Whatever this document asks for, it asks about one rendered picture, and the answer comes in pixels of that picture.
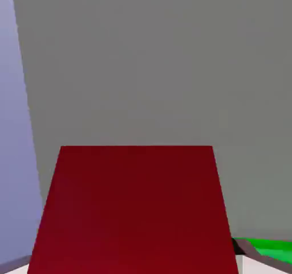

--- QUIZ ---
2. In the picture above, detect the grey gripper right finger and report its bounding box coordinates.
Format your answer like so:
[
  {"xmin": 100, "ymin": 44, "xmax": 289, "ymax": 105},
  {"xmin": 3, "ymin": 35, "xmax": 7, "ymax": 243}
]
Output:
[{"xmin": 231, "ymin": 237, "xmax": 292, "ymax": 274}]

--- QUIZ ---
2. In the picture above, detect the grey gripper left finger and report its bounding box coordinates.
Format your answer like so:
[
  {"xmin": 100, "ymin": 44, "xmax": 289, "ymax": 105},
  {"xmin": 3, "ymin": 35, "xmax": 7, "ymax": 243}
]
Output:
[{"xmin": 0, "ymin": 255, "xmax": 32, "ymax": 274}]

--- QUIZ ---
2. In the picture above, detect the small red cube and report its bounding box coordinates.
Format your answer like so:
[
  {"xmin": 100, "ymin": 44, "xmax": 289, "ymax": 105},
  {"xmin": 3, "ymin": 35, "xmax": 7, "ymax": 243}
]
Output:
[{"xmin": 26, "ymin": 145, "xmax": 240, "ymax": 274}]

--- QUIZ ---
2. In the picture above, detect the small green cube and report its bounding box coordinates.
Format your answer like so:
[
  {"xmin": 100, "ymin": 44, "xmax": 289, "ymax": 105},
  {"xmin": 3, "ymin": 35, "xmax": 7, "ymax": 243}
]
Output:
[{"xmin": 245, "ymin": 237, "xmax": 292, "ymax": 265}]

